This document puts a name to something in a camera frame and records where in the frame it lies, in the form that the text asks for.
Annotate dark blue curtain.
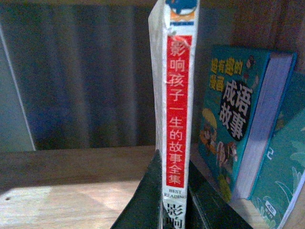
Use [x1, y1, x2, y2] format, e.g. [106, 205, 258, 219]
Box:
[0, 4, 158, 151]

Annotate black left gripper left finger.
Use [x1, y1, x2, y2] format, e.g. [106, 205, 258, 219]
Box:
[111, 150, 162, 229]

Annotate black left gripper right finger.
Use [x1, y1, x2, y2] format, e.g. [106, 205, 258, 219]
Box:
[185, 162, 251, 229]

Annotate white panel behind shelf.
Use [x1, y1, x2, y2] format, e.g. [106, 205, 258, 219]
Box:
[0, 29, 36, 152]

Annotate white book red spine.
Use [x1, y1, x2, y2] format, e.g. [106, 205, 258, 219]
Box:
[148, 0, 200, 229]

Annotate green leaf cover book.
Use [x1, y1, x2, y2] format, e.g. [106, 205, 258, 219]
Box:
[251, 73, 305, 229]

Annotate light wooden bookshelf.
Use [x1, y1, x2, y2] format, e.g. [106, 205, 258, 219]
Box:
[0, 0, 305, 229]

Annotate upright teal cover book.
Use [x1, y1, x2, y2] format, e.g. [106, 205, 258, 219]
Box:
[198, 45, 297, 202]

